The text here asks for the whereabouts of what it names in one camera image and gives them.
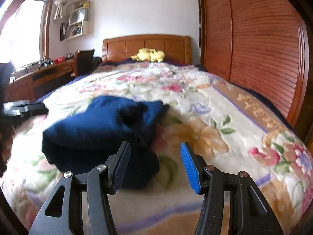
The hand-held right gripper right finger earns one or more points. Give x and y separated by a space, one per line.
192 169

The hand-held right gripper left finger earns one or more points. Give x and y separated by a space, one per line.
121 169

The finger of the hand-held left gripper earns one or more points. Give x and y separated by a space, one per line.
24 106

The blue suit jacket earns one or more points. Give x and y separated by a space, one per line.
97 127

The person's left hand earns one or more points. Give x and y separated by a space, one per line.
6 144

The wooden desk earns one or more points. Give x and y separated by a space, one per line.
24 83

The black devices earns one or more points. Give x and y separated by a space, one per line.
46 62

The floral blanket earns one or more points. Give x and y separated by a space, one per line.
220 127

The red basket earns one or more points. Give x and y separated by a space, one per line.
59 60

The window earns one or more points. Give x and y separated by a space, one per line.
24 34

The wooden chair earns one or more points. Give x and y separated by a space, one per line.
83 61

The tied white curtain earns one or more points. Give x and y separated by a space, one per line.
62 2

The yellow plush toy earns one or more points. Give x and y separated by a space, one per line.
149 55

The wooden bed headboard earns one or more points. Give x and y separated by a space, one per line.
146 45

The wooden slatted wardrobe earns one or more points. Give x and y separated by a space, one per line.
256 41

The white wall shelf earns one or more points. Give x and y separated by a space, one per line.
84 28

